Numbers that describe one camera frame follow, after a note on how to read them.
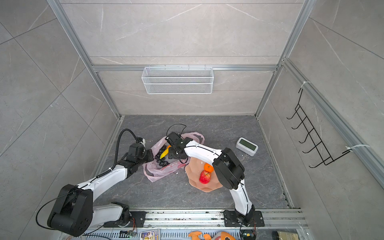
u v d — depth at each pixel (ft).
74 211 1.34
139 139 2.58
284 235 2.16
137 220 2.40
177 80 3.28
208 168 2.82
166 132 2.34
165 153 2.96
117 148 2.08
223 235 2.11
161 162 2.97
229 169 1.71
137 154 2.26
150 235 2.22
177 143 2.27
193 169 2.90
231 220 2.39
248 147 3.14
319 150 2.08
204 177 2.66
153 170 2.70
